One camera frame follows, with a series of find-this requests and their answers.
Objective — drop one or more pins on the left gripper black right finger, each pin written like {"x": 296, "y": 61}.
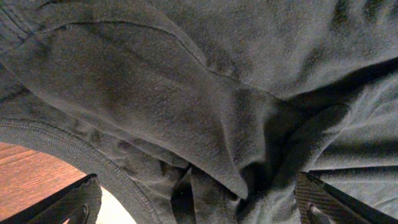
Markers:
{"x": 321, "y": 203}

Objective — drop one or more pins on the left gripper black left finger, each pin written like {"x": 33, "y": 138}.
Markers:
{"x": 78, "y": 203}

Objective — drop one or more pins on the dark green t-shirt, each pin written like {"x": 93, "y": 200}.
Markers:
{"x": 206, "y": 111}

